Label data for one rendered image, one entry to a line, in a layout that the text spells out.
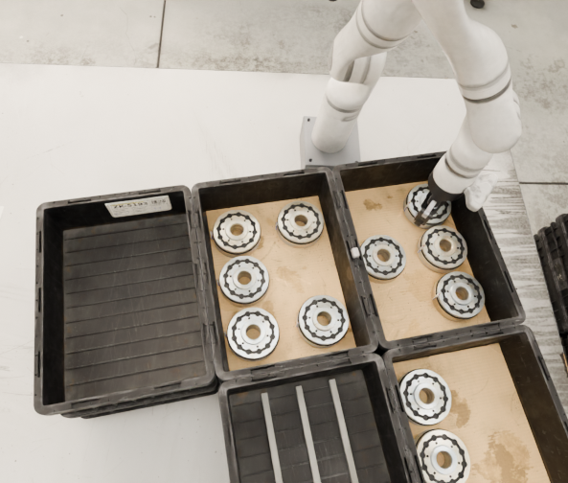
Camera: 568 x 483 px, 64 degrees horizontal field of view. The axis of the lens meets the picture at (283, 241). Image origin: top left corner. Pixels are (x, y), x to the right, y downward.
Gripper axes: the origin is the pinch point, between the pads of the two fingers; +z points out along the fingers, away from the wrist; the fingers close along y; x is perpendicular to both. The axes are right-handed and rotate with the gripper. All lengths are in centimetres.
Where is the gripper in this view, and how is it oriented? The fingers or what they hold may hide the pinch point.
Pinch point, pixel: (425, 211)
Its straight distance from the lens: 106.3
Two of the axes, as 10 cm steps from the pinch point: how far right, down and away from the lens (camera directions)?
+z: -0.7, 4.1, 9.1
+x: 8.1, 5.6, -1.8
